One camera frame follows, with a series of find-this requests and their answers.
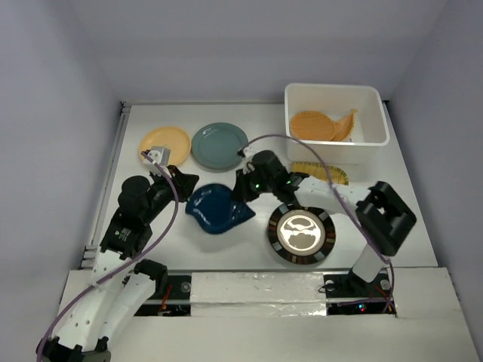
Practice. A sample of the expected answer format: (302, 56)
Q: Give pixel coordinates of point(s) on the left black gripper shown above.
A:
(186, 182)

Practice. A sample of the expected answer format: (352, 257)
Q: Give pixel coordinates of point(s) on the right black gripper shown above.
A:
(241, 190)

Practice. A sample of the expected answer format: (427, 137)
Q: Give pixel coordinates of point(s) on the dark blue leaf-shaped plate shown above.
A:
(215, 211)

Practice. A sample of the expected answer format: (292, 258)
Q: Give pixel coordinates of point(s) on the round woven orange basket plate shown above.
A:
(312, 125)

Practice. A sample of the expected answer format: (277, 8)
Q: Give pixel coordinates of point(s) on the orange woven boat-shaped basket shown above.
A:
(344, 127)

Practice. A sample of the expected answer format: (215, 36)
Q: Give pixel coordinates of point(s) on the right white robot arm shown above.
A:
(378, 212)

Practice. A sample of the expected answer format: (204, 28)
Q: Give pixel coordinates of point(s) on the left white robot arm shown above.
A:
(122, 278)

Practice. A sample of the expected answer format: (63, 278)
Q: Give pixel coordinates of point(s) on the white plastic bin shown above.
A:
(362, 104)

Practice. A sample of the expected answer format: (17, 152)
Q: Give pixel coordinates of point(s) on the yellow round plate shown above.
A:
(173, 138)

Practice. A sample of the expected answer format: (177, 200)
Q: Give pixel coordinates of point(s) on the teal round plate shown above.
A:
(215, 146)

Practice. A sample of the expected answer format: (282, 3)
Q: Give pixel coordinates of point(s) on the dark round patterned plate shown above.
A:
(301, 235)

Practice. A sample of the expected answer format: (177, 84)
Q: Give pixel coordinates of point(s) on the yellow woven bamboo tray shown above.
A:
(338, 176)

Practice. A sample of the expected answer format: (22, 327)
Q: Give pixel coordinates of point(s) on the silver foil taped panel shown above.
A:
(257, 294)

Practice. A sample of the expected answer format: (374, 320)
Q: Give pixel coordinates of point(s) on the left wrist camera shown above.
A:
(158, 154)

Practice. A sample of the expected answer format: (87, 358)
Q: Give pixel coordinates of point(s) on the aluminium frame rail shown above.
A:
(88, 253)

